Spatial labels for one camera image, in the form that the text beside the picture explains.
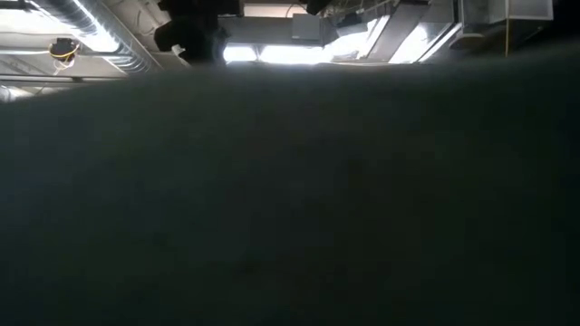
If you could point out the grey-blue garment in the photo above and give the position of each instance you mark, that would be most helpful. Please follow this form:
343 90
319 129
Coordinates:
290 190

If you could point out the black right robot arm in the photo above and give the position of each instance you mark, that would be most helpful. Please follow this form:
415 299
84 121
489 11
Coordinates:
315 5

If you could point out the white ceiling unit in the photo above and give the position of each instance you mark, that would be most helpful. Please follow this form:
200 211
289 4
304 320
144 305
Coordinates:
521 11

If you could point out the corrugated silver ventilation duct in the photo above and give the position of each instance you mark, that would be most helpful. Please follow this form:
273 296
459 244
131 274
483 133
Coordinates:
90 27

